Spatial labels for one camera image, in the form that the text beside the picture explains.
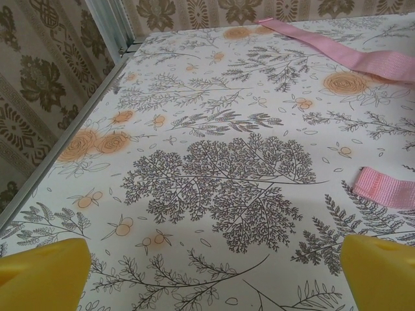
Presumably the left aluminium side rail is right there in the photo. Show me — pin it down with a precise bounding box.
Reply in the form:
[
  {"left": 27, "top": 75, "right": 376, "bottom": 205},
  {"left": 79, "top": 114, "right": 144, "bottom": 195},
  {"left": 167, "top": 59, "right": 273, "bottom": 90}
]
[{"left": 0, "top": 48, "right": 143, "bottom": 237}]

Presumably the pink student backpack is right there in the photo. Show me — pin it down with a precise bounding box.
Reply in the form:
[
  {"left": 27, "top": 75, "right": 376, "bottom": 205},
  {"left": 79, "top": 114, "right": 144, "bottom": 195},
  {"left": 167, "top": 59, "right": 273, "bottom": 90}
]
[{"left": 254, "top": 16, "right": 415, "bottom": 209}]

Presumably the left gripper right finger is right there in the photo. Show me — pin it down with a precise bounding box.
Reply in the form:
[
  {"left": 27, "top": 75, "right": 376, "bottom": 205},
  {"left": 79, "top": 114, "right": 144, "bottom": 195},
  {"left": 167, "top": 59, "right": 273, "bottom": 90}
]
[{"left": 339, "top": 235, "right": 415, "bottom": 311}]

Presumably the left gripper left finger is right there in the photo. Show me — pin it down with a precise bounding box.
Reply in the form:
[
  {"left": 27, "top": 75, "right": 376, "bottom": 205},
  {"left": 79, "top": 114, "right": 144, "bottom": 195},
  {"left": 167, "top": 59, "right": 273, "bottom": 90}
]
[{"left": 0, "top": 238, "right": 91, "bottom": 311}]

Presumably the left aluminium frame post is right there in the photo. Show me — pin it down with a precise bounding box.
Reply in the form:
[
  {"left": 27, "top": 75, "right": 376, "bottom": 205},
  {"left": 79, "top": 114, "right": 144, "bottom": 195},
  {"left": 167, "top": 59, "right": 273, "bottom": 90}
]
[{"left": 84, "top": 0, "right": 139, "bottom": 56}]

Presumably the floral tablecloth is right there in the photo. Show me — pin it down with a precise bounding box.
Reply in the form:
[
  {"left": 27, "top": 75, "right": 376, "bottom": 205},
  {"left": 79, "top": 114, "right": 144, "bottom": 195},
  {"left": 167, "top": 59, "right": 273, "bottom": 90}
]
[{"left": 0, "top": 14, "right": 415, "bottom": 311}]

